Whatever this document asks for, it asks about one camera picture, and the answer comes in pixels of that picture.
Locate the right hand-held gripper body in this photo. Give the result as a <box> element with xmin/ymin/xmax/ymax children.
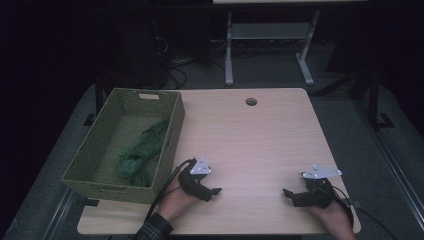
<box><xmin>300</xmin><ymin>163</ymin><xmax>343</xmax><ymax>210</ymax></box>

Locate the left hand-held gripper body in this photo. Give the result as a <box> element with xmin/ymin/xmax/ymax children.
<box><xmin>177</xmin><ymin>155</ymin><xmax>213</xmax><ymax>197</ymax></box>

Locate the green fuzzy garment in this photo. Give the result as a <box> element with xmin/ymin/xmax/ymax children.
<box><xmin>115</xmin><ymin>118</ymin><xmax>171</xmax><ymax>188</ymax></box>

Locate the green woven basket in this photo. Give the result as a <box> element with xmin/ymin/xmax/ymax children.
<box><xmin>60</xmin><ymin>87</ymin><xmax>186</xmax><ymax>205</ymax></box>

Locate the person's left hand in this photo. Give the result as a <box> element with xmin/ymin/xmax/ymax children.
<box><xmin>157</xmin><ymin>184</ymin><xmax>202</xmax><ymax>223</ymax></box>

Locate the person's right hand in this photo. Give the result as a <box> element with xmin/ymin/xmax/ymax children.
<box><xmin>307</xmin><ymin>199</ymin><xmax>358</xmax><ymax>240</ymax></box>

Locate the black metal stand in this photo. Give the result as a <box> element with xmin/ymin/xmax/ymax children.
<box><xmin>349</xmin><ymin>68</ymin><xmax>395</xmax><ymax>132</ymax></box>

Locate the dark cabinet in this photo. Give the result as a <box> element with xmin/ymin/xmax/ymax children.
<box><xmin>99</xmin><ymin>9</ymin><xmax>170</xmax><ymax>90</ymax></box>

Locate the white metal stand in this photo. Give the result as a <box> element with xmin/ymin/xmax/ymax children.
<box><xmin>224</xmin><ymin>9</ymin><xmax>321</xmax><ymax>87</ymax></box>

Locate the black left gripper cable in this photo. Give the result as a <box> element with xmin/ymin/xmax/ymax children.
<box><xmin>143</xmin><ymin>157</ymin><xmax>198</xmax><ymax>232</ymax></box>

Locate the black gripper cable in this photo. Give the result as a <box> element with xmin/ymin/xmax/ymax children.
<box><xmin>331</xmin><ymin>184</ymin><xmax>356</xmax><ymax>230</ymax></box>
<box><xmin>143</xmin><ymin>157</ymin><xmax>198</xmax><ymax>232</ymax></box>

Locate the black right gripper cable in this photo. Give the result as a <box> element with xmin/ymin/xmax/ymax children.
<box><xmin>331</xmin><ymin>184</ymin><xmax>356</xmax><ymax>230</ymax></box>

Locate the aluminium floor rail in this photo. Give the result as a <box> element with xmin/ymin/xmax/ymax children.
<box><xmin>354</xmin><ymin>99</ymin><xmax>424</xmax><ymax>232</ymax></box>
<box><xmin>42</xmin><ymin>186</ymin><xmax>78</xmax><ymax>240</ymax></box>

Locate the tangle of floor cables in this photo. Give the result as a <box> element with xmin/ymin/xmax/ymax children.
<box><xmin>155</xmin><ymin>35</ymin><xmax>228</xmax><ymax>90</ymax></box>

